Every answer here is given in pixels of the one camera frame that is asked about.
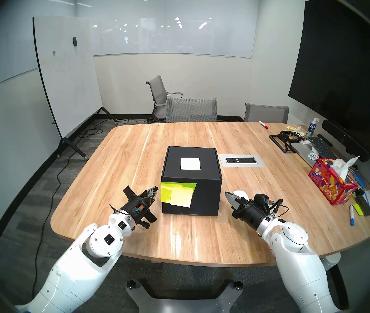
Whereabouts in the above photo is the white tissue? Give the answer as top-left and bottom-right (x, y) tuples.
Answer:
(330, 156), (361, 181)

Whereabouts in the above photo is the gray plain-back office chair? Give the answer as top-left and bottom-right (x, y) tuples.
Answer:
(244, 103), (289, 124)

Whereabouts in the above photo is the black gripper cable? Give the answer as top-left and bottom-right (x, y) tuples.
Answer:
(109, 203), (127, 216)
(270, 199), (290, 220)

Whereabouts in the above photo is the whiteboard cleaner spray bottle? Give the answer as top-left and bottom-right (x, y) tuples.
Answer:
(305, 118), (320, 138)

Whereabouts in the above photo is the pale square sticky note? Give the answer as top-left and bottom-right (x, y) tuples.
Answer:
(180, 157), (201, 171)

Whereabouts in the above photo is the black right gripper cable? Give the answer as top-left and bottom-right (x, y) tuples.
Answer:
(270, 199), (290, 220)

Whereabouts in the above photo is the glass wall whiteboard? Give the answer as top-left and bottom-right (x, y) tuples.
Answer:
(74, 0), (259, 58)

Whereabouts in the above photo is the large black wall screen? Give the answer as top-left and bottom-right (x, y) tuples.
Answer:
(288, 0), (370, 146)

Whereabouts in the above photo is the black video conference bar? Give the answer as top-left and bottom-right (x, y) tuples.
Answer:
(322, 120), (370, 162)

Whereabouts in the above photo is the black laptop stand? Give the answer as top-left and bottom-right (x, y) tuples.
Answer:
(269, 133), (298, 152)

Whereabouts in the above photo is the black cardboard box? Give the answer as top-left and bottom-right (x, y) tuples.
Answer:
(161, 146), (223, 217)

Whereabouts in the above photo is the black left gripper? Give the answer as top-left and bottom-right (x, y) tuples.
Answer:
(119, 186), (159, 229)

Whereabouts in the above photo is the rolling whiteboard on stand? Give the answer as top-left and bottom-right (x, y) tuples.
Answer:
(33, 16), (119, 161)

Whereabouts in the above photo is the gray mesh office chair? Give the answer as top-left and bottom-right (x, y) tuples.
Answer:
(166, 97), (218, 123)

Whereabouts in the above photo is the black keyboard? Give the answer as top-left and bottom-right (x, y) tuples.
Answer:
(307, 136), (337, 160)

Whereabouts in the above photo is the gray office chair with armrests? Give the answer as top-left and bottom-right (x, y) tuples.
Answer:
(146, 75), (183, 123)

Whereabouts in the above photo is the lime green sticky note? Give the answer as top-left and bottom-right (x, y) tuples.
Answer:
(161, 183), (197, 203)

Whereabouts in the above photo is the coiled black cable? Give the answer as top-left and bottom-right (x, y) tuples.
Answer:
(279, 130), (304, 142)

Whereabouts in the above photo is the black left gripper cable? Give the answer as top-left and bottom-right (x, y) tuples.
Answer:
(109, 203), (127, 216)

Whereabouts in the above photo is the red floral tissue box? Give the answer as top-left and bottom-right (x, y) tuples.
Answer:
(308, 158), (359, 205)

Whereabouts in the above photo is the dark whiteboard eraser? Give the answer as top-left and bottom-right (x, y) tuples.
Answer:
(355, 195), (370, 216)

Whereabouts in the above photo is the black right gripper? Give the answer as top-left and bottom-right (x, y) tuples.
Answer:
(225, 192), (282, 231)

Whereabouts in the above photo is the blue fly swatter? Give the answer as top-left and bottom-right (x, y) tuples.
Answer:
(354, 172), (370, 235)

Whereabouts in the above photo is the silver laptop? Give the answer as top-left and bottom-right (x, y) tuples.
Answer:
(291, 141), (322, 168)

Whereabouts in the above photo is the silver table power panel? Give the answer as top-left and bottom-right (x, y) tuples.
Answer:
(219, 154), (265, 168)

